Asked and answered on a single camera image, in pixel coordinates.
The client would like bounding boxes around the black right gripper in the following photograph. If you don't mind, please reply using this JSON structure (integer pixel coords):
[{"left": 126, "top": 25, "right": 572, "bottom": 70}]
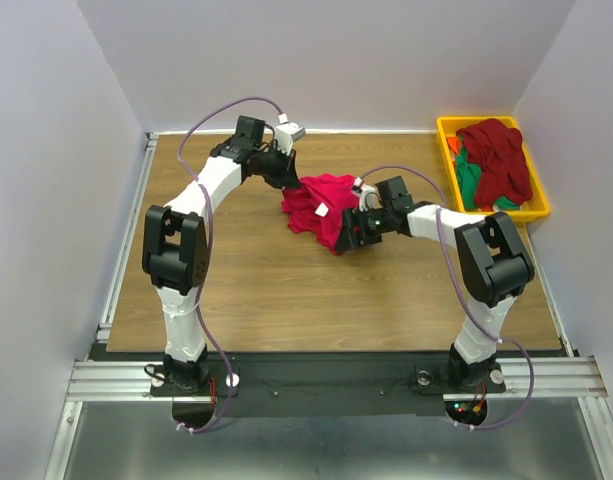
[{"left": 332, "top": 204, "right": 393, "bottom": 251}]

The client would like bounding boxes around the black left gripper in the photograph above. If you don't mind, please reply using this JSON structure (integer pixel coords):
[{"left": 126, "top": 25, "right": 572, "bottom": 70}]
[{"left": 252, "top": 142, "right": 300, "bottom": 190}]

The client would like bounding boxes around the pink t shirt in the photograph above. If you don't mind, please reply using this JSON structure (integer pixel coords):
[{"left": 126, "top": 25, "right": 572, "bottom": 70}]
[{"left": 281, "top": 173, "right": 359, "bottom": 255}]

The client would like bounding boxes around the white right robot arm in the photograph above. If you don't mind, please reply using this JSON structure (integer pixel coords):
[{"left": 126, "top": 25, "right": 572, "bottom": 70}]
[{"left": 336, "top": 176, "right": 535, "bottom": 390}]

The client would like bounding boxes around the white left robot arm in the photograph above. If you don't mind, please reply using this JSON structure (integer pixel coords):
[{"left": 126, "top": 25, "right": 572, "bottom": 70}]
[{"left": 142, "top": 114, "right": 305, "bottom": 395}]

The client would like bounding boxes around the green t shirt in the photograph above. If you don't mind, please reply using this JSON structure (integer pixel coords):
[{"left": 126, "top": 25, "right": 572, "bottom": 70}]
[{"left": 455, "top": 146, "right": 521, "bottom": 211}]

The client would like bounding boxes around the orange t shirt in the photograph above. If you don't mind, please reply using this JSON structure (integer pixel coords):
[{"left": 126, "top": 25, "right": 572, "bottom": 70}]
[{"left": 446, "top": 136, "right": 461, "bottom": 154}]

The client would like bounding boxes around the dark red t shirt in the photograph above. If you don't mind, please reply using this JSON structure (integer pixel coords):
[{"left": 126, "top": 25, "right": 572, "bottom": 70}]
[{"left": 456, "top": 118, "right": 533, "bottom": 206}]

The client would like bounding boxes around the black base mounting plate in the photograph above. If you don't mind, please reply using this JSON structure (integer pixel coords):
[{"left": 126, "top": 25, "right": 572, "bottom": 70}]
[{"left": 146, "top": 352, "right": 506, "bottom": 423}]

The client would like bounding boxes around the yellow plastic bin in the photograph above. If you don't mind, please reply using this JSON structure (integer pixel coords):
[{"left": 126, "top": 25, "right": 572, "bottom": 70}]
[{"left": 436, "top": 116, "right": 550, "bottom": 224}]

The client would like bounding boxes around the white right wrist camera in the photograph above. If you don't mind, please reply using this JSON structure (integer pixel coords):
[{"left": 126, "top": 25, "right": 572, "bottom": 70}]
[{"left": 351, "top": 177, "right": 380, "bottom": 211}]

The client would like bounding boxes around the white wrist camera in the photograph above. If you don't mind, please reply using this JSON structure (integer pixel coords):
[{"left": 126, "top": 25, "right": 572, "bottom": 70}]
[
  {"left": 274, "top": 113, "right": 306, "bottom": 154},
  {"left": 351, "top": 177, "right": 380, "bottom": 211}
]

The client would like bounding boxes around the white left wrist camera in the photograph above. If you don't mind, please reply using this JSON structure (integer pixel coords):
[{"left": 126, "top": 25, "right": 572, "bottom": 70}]
[{"left": 274, "top": 113, "right": 306, "bottom": 154}]

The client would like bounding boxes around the aluminium right side rail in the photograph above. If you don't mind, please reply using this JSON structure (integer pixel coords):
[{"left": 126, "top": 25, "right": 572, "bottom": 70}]
[{"left": 552, "top": 309, "right": 580, "bottom": 358}]

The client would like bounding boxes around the aluminium front rail frame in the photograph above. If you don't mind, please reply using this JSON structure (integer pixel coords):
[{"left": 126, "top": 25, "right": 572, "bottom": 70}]
[{"left": 45, "top": 357, "right": 613, "bottom": 479}]

